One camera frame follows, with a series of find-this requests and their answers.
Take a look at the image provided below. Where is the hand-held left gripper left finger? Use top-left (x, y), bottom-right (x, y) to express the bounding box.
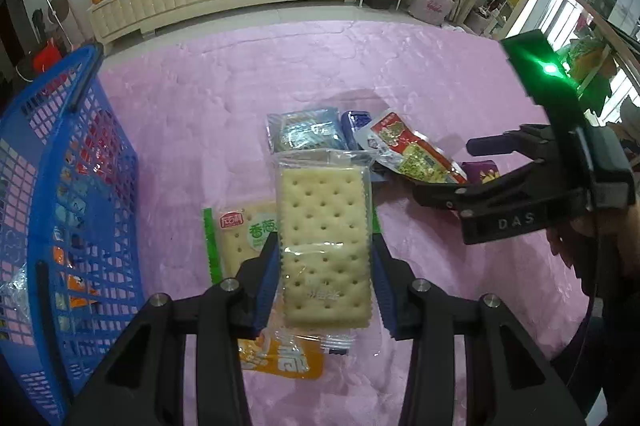
top-left (65, 233), bottom-right (281, 426)

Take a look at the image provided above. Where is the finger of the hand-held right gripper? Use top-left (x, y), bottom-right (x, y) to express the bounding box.
top-left (412, 157), bottom-right (584, 213)
top-left (467, 123), bottom-right (567, 160)

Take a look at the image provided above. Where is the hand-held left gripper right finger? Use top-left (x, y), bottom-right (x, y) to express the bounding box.
top-left (371, 235), bottom-right (587, 426)

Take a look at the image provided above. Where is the green cracker packet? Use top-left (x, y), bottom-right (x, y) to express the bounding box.
top-left (202, 201), bottom-right (385, 285)

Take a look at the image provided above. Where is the orange snack packet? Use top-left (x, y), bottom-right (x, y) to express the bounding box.
top-left (237, 328), bottom-right (351, 380)

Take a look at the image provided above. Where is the clear cracker packet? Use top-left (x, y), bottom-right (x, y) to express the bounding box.
top-left (272, 150), bottom-right (384, 355)

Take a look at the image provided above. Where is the red yellow snack packet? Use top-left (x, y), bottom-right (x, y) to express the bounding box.
top-left (355, 108), bottom-right (469, 185)

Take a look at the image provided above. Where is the blue purple snack packet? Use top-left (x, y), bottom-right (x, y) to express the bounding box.
top-left (340, 110), bottom-right (376, 151)

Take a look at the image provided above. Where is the teal square snack packet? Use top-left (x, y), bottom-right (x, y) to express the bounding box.
top-left (265, 106), bottom-right (349, 155)

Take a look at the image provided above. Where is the blue plastic basket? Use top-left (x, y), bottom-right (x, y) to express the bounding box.
top-left (0, 43), bottom-right (147, 425)

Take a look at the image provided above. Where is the person's right hand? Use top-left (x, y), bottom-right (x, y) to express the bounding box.
top-left (546, 212), bottom-right (601, 297)

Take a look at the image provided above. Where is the pink bag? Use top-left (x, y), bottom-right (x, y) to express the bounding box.
top-left (407, 0), bottom-right (456, 27)

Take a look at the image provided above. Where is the pink tablecloth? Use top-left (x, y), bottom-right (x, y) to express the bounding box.
top-left (95, 20), bottom-right (609, 426)

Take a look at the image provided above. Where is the red bag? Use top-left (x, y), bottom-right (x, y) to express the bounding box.
top-left (32, 40), bottom-right (69, 72)

